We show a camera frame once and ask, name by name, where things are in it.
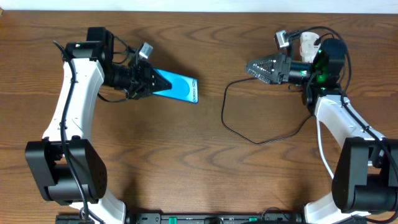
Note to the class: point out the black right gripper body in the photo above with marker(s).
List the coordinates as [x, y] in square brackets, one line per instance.
[285, 68]

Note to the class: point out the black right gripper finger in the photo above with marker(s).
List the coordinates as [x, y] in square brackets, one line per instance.
[264, 76]
[263, 64]

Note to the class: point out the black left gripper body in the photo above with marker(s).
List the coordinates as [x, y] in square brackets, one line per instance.
[138, 84]

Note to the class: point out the blue Galaxy smartphone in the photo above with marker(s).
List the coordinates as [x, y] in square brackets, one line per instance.
[183, 88]

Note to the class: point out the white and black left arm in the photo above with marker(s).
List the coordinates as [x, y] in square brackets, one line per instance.
[64, 163]

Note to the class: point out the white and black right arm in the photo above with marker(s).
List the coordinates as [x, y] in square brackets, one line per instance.
[365, 179]

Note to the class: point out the white power strip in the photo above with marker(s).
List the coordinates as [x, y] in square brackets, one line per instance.
[308, 49]

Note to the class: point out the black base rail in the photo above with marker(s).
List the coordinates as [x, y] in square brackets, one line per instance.
[271, 217]

